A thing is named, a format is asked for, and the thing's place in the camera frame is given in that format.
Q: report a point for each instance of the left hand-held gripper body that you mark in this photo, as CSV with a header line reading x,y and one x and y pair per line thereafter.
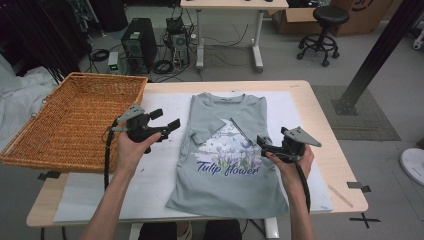
x,y
140,128

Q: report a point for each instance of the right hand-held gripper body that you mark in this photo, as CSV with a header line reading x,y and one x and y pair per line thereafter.
x,y
293,146

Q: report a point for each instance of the grey printed t-shirt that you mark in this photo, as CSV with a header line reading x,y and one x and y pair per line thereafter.
x,y
226,186

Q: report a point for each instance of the woven wicker basket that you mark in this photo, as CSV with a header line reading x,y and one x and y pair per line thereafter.
x,y
70,126

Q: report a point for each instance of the person's right hand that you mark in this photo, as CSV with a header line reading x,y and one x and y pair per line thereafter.
x,y
295,170

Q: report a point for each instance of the person's left hand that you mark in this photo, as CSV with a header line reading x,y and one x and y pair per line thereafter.
x,y
130,153

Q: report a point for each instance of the white table board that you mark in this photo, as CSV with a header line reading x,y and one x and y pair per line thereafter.
x,y
156,180

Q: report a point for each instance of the small white box device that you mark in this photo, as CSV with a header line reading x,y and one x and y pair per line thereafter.
x,y
113,61

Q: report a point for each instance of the black computer tower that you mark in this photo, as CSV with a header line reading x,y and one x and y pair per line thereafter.
x,y
138,43

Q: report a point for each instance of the grey floor mat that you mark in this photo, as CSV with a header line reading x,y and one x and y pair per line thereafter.
x,y
363,123

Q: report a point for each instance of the small open computer case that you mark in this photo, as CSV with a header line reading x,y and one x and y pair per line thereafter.
x,y
178,43

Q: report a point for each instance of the black tape strip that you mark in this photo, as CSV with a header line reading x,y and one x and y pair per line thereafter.
x,y
358,186

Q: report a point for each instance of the person's right leg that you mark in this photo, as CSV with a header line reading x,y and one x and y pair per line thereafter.
x,y
221,230

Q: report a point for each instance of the person's leg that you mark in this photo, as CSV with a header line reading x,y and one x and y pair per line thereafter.
x,y
156,231
221,230

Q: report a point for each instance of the black tape cross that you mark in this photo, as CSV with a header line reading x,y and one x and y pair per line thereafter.
x,y
364,220

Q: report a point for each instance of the black tape patch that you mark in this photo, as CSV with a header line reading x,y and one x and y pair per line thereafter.
x,y
49,175

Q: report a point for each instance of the person's left leg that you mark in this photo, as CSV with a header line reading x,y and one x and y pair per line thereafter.
x,y
156,231

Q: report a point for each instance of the white round base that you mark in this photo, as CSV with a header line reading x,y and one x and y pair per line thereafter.
x,y
415,165

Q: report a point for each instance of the open cardboard box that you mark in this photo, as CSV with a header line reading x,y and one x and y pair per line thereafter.
x,y
293,21

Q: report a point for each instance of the white cloth pile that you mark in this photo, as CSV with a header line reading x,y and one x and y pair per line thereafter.
x,y
20,96

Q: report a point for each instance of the white-legged wooden desk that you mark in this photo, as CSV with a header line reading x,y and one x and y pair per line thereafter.
x,y
233,4

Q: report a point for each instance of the black round stool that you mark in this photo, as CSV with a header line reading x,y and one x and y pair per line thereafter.
x,y
328,15

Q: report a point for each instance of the large cardboard box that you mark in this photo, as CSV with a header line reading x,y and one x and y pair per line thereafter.
x,y
363,16

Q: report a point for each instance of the black metal post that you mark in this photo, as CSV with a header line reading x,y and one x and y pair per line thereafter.
x,y
380,50

